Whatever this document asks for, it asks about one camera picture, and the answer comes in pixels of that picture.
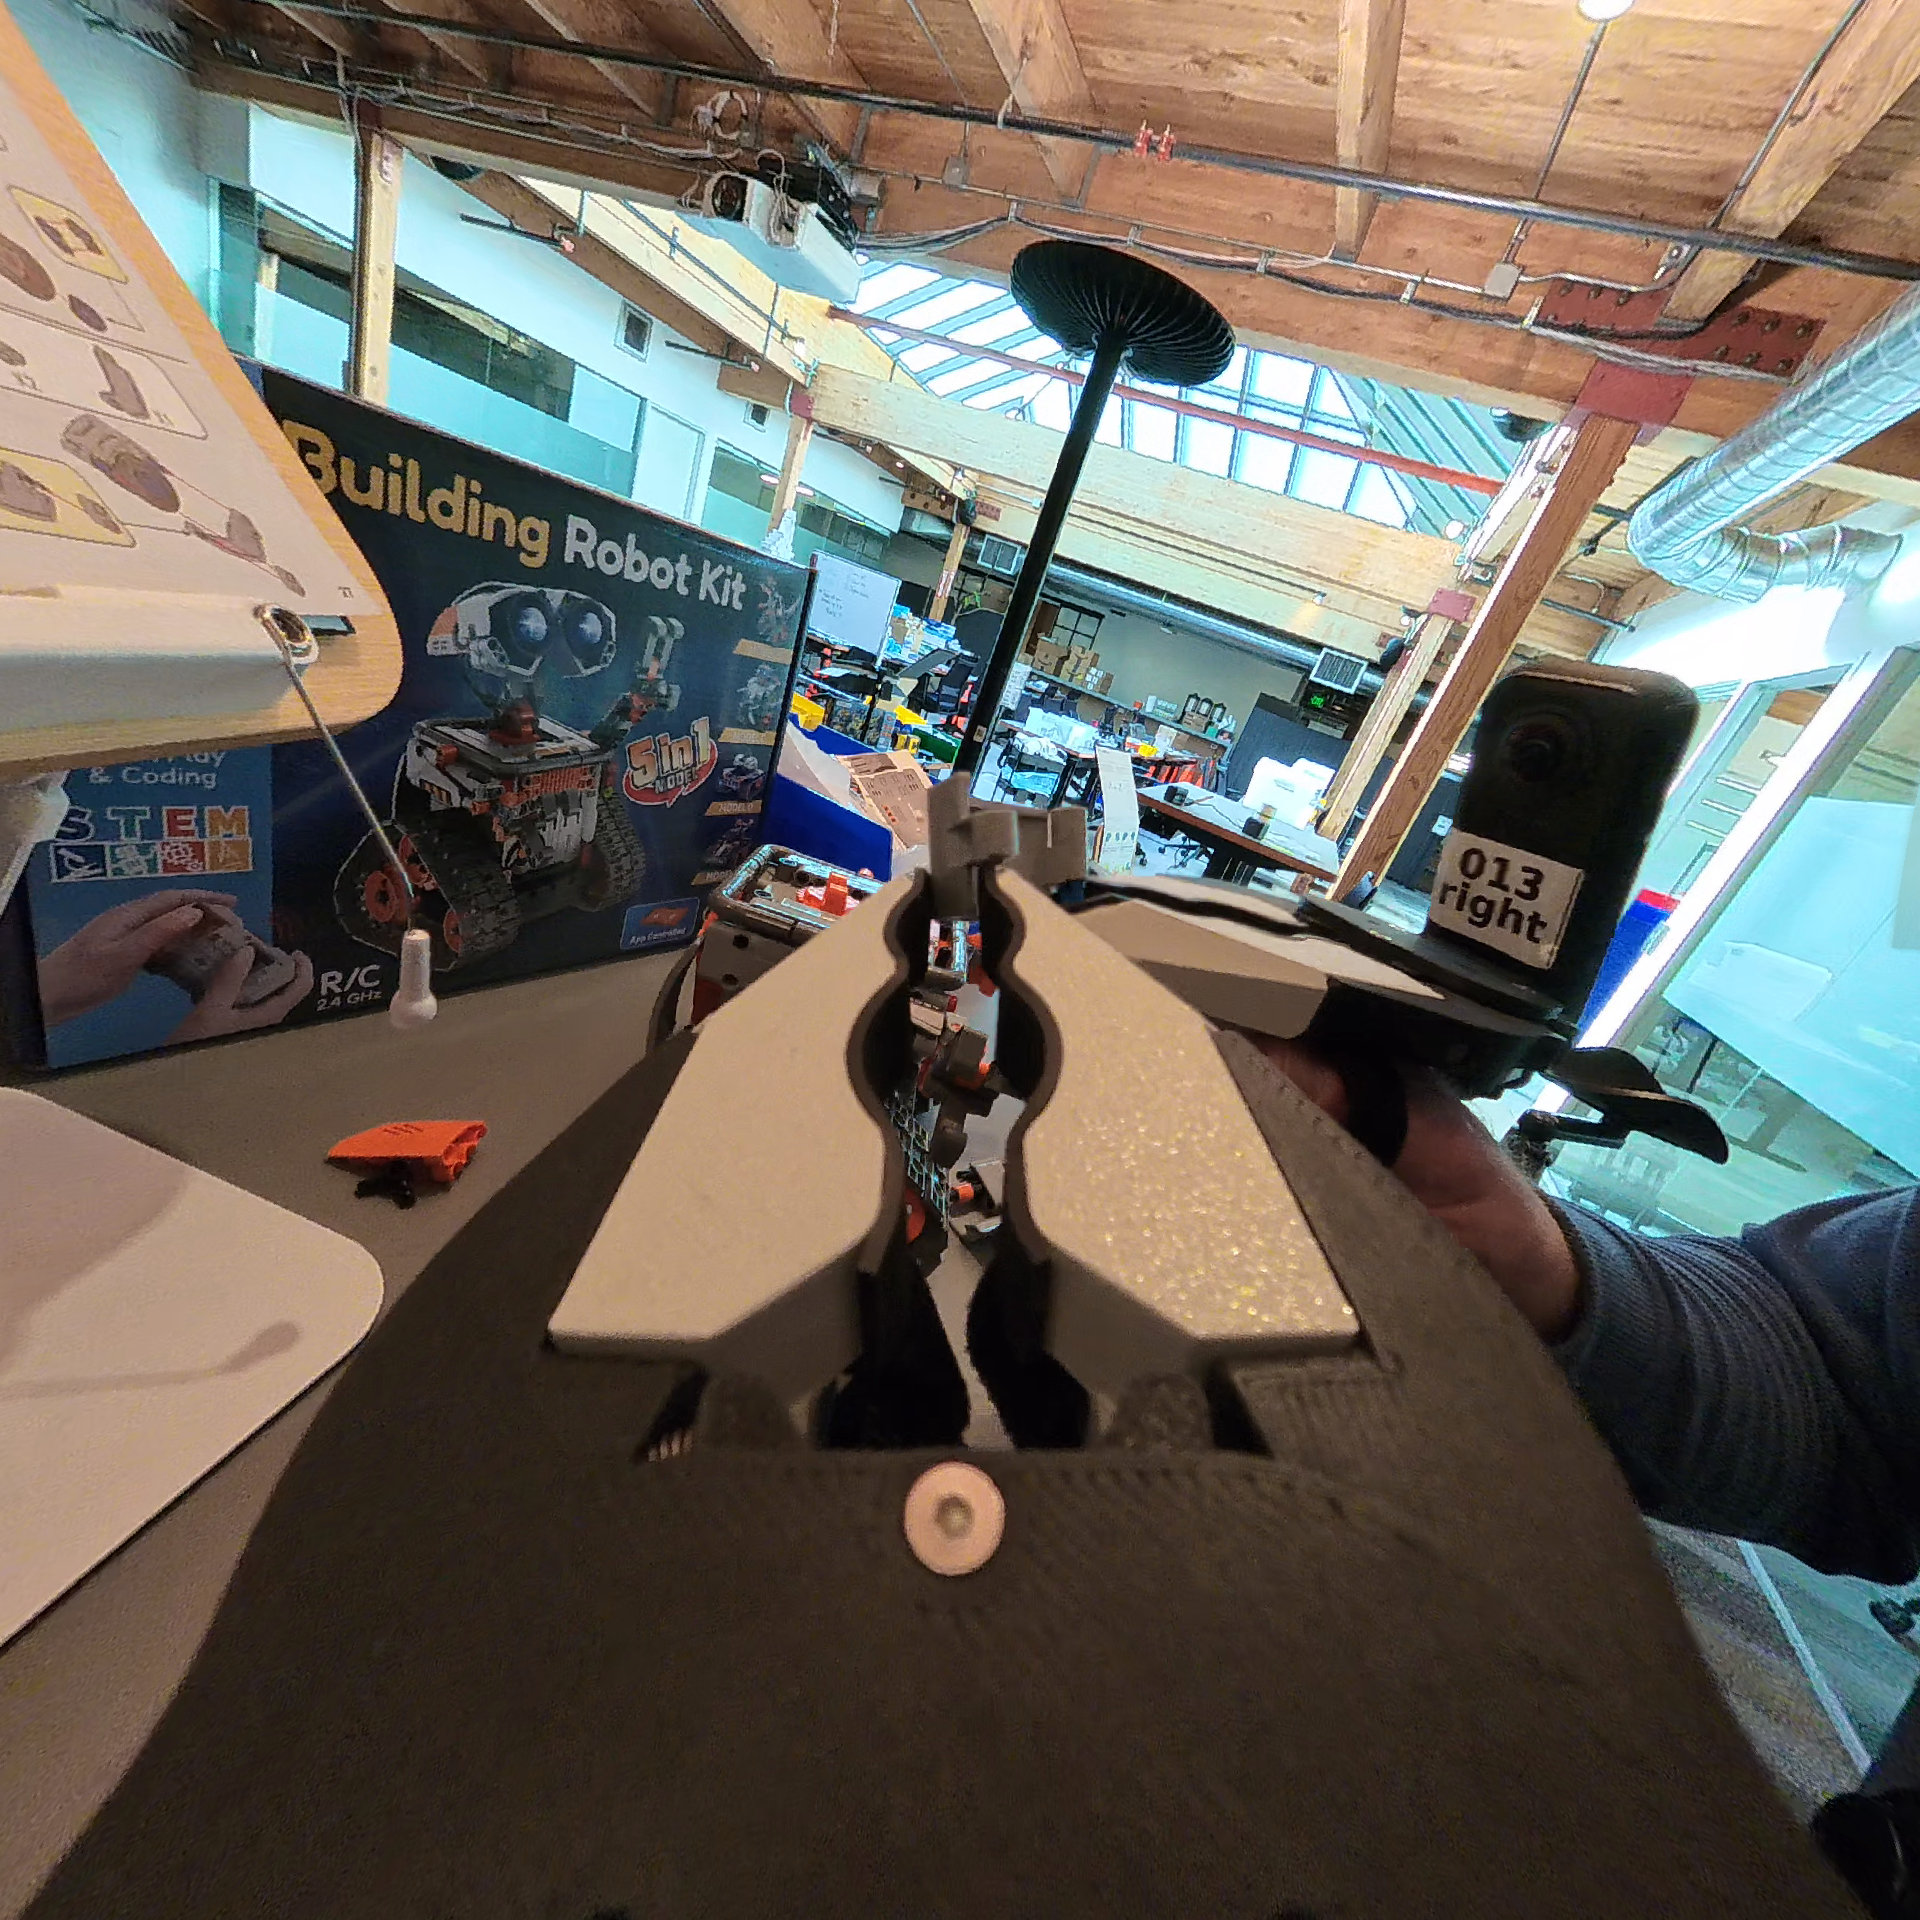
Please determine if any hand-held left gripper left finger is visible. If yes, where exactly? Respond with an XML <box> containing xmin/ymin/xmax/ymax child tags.
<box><xmin>549</xmin><ymin>869</ymin><xmax>965</xmax><ymax>1452</ymax></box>

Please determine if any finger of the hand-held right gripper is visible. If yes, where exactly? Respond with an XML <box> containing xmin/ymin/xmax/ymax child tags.
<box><xmin>1076</xmin><ymin>905</ymin><xmax>1442</xmax><ymax>1041</ymax></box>
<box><xmin>1080</xmin><ymin>871</ymin><xmax>1325</xmax><ymax>925</ymax></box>

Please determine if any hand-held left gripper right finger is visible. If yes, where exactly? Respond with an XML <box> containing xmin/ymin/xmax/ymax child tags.
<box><xmin>968</xmin><ymin>869</ymin><xmax>1360</xmax><ymax>1452</ymax></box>

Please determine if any person's right forearm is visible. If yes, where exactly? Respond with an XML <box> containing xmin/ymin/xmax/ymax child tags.
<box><xmin>1543</xmin><ymin>1185</ymin><xmax>1920</xmax><ymax>1576</ymax></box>

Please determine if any person's right hand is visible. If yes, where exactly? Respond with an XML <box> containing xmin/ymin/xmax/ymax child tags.
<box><xmin>1256</xmin><ymin>1034</ymin><xmax>1587</xmax><ymax>1343</ymax></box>

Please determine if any grey orange tracked toy robot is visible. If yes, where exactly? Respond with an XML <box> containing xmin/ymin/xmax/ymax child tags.
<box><xmin>654</xmin><ymin>840</ymin><xmax>1052</xmax><ymax>1246</ymax></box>

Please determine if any small orange fin piece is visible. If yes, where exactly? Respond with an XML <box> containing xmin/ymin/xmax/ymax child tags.
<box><xmin>327</xmin><ymin>1117</ymin><xmax>490</xmax><ymax>1209</ymax></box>

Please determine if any white sticker sheet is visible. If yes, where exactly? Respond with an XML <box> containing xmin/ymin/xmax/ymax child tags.
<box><xmin>840</xmin><ymin>752</ymin><xmax>941</xmax><ymax>841</ymax></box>

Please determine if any black chair armrest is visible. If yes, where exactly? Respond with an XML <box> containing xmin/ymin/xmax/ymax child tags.
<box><xmin>1509</xmin><ymin>1041</ymin><xmax>1735</xmax><ymax>1171</ymax></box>

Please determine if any blue plastic bin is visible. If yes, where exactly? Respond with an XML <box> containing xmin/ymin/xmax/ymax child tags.
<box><xmin>765</xmin><ymin>727</ymin><xmax>962</xmax><ymax>877</ymax></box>

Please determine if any whiteboard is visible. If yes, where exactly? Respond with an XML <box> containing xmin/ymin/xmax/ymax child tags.
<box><xmin>808</xmin><ymin>554</ymin><xmax>905</xmax><ymax>652</ymax></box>

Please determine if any blue robot kit box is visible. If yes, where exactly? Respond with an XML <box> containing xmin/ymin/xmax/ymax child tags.
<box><xmin>30</xmin><ymin>367</ymin><xmax>820</xmax><ymax>1070</ymax></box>

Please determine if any white book stand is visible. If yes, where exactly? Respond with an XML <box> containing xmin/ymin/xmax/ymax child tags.
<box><xmin>0</xmin><ymin>16</ymin><xmax>439</xmax><ymax>1641</ymax></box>

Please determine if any black floor lamp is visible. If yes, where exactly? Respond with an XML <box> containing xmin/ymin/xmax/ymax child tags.
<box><xmin>965</xmin><ymin>237</ymin><xmax>1235</xmax><ymax>781</ymax></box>

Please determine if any open instruction booklet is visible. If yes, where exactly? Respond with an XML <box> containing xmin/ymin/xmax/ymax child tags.
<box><xmin>0</xmin><ymin>75</ymin><xmax>351</xmax><ymax>634</ymax></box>

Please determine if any silver air duct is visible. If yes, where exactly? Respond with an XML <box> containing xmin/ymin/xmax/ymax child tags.
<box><xmin>1625</xmin><ymin>283</ymin><xmax>1920</xmax><ymax>602</ymax></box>

